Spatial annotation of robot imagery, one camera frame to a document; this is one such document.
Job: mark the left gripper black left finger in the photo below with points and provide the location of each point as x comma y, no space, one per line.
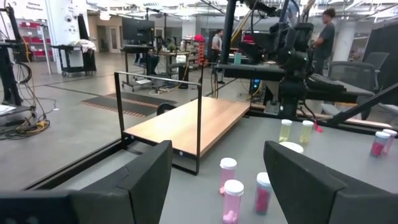
109,202

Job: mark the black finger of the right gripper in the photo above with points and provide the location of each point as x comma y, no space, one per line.
304,40
281,43

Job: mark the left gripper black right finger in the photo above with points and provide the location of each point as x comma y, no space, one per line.
311,199

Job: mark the blue bottle red pills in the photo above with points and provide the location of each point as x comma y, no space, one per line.
378,144
262,194

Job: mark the large orange pill bottle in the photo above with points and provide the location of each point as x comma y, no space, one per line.
292,147

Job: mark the pale yellow pill bottle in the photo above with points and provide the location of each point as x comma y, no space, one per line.
285,130
306,132

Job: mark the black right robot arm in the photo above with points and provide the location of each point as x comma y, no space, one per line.
292,96

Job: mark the person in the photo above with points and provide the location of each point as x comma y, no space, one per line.
217,46
325,43

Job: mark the teal box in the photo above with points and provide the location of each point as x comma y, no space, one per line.
237,58

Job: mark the black pole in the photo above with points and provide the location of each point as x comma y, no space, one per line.
228,31

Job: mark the grey office chair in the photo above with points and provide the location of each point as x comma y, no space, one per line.
354,74

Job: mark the red clip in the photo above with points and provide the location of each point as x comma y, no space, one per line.
317,127

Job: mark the grey table mat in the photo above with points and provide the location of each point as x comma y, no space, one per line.
192,202

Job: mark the black mat orange striped edges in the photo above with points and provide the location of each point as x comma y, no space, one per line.
127,102

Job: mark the black clamp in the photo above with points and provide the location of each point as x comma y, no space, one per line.
164,108

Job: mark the black utility cart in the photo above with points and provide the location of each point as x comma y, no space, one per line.
77,62

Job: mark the black monitor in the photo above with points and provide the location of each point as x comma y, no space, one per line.
138,29

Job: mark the white cloth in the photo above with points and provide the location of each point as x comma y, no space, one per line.
82,45

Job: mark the black equipment stand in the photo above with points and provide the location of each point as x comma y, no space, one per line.
7,56

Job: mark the rack with red bins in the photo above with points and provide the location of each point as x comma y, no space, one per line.
31,40

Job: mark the black metal table frame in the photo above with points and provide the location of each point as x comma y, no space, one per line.
363,105

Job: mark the wooden shelf black metal frame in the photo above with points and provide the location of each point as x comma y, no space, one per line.
192,121

